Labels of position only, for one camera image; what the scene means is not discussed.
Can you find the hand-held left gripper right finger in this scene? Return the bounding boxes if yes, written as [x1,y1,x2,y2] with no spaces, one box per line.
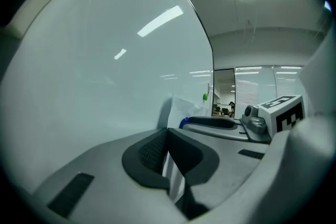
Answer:
[167,127,271,220]

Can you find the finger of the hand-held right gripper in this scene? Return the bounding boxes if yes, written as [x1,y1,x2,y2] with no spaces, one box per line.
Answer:
[182,123,250,143]
[187,115,237,130]

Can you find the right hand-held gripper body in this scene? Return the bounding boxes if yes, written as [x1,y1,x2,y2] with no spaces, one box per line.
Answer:
[239,94,307,144]

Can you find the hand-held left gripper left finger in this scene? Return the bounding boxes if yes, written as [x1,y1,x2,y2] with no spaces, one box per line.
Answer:
[31,127,190,220]

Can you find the blue round magnet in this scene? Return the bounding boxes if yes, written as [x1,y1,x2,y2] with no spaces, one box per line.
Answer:
[179,117,191,130]

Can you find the white whiteboard with black frame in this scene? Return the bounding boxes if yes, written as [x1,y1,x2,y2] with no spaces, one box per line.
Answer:
[0,0,215,194]

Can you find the white window blinds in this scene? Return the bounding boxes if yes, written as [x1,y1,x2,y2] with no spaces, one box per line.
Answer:
[235,65,303,116]

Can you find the grey gripper camera module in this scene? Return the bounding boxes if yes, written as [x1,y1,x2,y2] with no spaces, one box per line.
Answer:
[243,104,268,135]

